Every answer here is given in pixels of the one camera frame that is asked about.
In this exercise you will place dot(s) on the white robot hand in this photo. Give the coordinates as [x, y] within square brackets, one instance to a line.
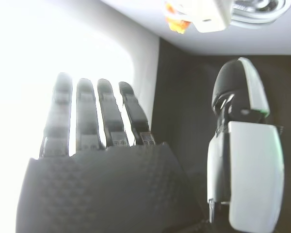
[99, 189]

